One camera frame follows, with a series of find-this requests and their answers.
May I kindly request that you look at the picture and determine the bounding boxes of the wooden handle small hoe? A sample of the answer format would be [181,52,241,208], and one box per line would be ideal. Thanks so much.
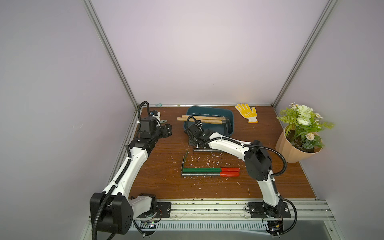
[191,116,234,135]

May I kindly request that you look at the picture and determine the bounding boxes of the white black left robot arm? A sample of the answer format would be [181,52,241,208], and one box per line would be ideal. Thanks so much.
[90,110,172,240]

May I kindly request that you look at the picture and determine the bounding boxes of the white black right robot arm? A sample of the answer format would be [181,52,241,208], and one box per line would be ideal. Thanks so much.
[186,116,290,218]

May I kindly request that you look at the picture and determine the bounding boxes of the teal plastic storage box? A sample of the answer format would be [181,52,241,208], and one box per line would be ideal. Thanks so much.
[187,106,235,137]

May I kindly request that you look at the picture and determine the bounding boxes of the grey tool red grip upper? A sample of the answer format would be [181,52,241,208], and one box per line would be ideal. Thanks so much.
[188,139,223,153]

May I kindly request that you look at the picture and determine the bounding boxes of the grey tool red grip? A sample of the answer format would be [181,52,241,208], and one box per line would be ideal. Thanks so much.
[181,172,240,178]
[188,139,223,153]

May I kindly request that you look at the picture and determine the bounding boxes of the green tool red grip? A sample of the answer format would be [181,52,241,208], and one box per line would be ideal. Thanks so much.
[181,150,240,173]

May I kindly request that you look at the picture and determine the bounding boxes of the grey tool red grip lower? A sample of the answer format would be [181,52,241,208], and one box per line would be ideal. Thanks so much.
[181,172,240,178]

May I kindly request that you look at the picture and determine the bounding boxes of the yellow white work glove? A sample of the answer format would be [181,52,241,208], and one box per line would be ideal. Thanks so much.
[235,104,259,124]

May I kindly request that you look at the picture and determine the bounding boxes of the tan ribbed flower pot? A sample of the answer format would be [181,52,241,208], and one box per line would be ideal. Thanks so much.
[276,131,322,163]

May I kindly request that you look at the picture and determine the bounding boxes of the green artificial flower plant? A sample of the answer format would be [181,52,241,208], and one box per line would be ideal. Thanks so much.
[277,103,335,153]

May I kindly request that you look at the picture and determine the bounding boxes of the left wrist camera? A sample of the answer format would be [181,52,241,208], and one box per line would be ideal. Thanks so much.
[150,111,161,120]

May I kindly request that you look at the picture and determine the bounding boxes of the aluminium front rail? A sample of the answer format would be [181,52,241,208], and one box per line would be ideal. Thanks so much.
[79,198,346,240]

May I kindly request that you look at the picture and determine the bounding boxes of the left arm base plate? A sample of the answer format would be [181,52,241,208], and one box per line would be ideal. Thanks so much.
[135,202,172,219]

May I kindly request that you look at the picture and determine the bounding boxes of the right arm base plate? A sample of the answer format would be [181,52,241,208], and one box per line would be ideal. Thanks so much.
[245,201,292,219]

